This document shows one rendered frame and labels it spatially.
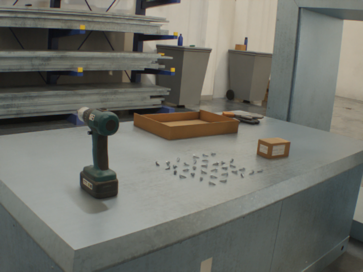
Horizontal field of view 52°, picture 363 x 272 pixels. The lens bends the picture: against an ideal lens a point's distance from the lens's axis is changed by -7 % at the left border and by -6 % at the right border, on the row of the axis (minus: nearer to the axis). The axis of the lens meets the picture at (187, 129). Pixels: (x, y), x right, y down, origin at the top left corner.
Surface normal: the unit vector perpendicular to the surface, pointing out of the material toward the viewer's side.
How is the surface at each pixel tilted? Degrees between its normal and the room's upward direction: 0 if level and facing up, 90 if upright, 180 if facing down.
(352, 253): 0
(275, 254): 90
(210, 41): 90
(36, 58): 90
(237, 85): 95
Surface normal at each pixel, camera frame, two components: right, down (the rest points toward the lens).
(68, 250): -0.63, -0.29
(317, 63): 0.65, 0.22
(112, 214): 0.08, -0.97
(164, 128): -0.78, 0.07
